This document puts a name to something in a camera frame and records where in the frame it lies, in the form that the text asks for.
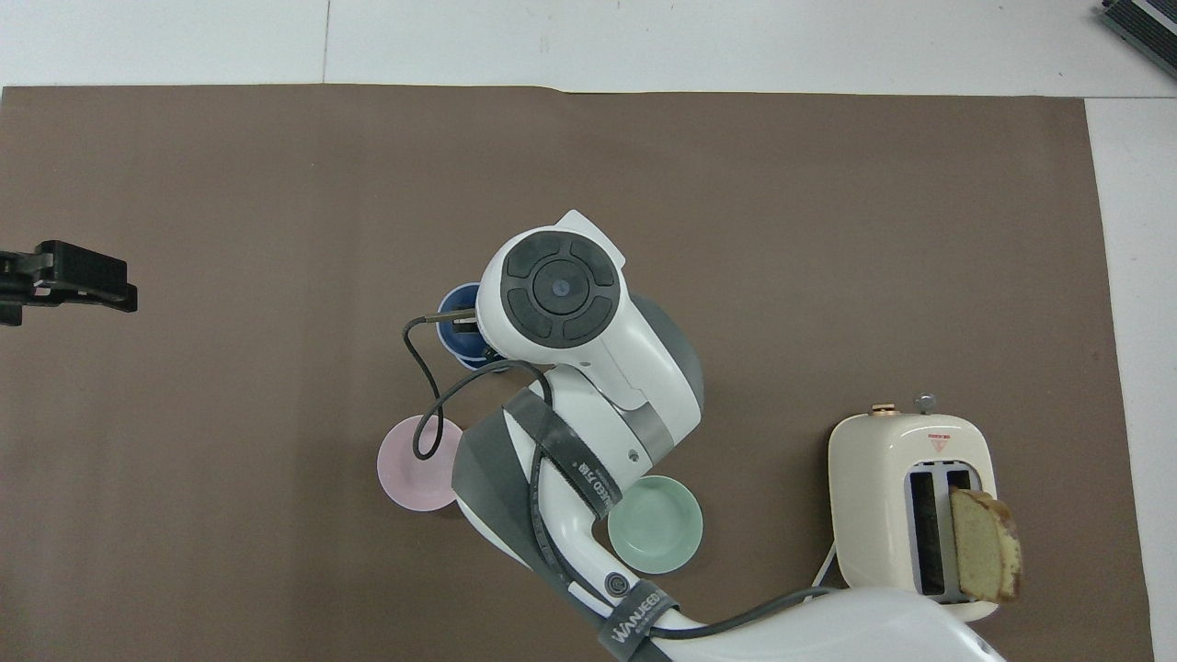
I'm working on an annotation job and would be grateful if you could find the white power cord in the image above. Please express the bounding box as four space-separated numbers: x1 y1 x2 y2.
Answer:
808 541 840 591

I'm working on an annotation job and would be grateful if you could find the pink plate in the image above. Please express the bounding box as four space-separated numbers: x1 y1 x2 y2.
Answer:
376 414 467 513

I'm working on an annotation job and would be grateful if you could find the cream toaster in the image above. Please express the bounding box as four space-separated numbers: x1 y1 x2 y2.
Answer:
827 402 1000 623

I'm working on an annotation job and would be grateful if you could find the blue cup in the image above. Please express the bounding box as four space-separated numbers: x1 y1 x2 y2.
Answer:
436 282 509 372

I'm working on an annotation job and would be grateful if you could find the green bowl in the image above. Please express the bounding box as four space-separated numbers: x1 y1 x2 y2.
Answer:
607 474 705 576

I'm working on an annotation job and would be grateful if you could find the bread slice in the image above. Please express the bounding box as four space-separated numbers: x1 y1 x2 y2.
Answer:
949 488 1023 605

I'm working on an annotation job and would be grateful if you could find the dark grey ribbed box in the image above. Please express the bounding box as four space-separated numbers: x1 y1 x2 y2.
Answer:
1100 0 1177 52

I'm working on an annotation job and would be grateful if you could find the black stand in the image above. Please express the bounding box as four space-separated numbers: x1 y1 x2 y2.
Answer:
0 240 140 328

